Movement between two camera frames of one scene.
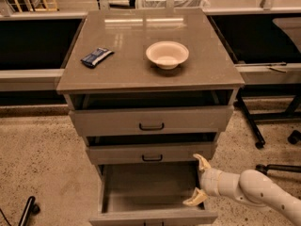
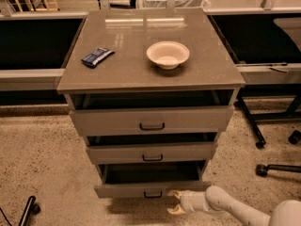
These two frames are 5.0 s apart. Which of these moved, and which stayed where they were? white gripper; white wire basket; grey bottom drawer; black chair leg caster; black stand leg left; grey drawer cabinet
Moved: grey bottom drawer; white gripper
Stayed: black stand leg left; white wire basket; grey drawer cabinet; black chair leg caster
